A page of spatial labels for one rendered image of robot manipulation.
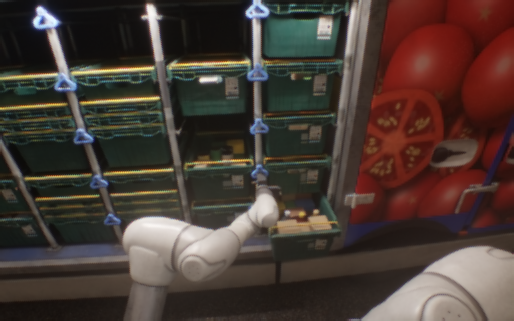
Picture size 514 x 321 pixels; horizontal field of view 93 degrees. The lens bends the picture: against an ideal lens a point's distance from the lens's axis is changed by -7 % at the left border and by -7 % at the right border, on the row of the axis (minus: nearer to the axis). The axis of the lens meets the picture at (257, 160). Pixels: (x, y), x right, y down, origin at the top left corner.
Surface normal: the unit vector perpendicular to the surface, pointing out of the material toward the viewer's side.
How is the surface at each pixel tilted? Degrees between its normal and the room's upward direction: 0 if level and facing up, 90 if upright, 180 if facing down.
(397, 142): 90
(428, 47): 90
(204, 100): 96
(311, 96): 94
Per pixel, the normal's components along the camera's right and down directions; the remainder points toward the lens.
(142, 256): -0.29, -0.16
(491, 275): 0.06, -0.80
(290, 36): 0.09, 0.56
